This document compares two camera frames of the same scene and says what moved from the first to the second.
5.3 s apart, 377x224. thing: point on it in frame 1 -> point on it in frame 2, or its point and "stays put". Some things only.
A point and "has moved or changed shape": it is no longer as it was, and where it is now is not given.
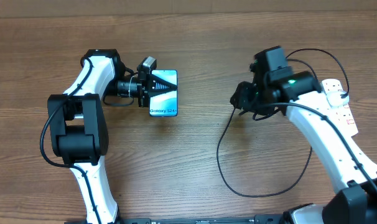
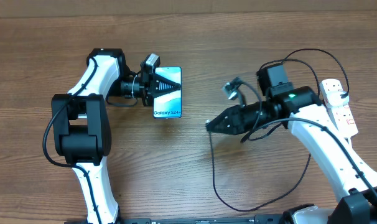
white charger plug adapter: x=335 y=99 stays put
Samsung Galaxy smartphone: x=165 y=104 has moved or changed shape
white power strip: x=343 y=112 stays put
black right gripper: x=241 y=101 -> x=235 y=121
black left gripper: x=148 y=83 stays put
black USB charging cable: x=279 y=190 -> x=305 y=170
